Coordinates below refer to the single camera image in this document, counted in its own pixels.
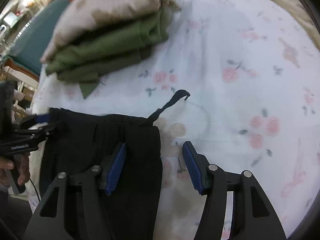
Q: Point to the black pants blue stripe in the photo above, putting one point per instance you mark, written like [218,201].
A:
[100,177]

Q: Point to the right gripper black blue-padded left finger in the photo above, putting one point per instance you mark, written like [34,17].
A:
[112,166]

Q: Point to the folded beige pink garment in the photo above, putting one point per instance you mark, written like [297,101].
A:
[81,16]

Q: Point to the white floral bed sheet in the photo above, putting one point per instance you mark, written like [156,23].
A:
[253,75]

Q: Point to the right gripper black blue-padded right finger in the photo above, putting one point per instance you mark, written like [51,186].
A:
[197,167]

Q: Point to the folded olive green garment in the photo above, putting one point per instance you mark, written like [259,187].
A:
[109,49]

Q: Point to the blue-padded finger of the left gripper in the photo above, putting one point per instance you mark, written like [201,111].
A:
[31,121]

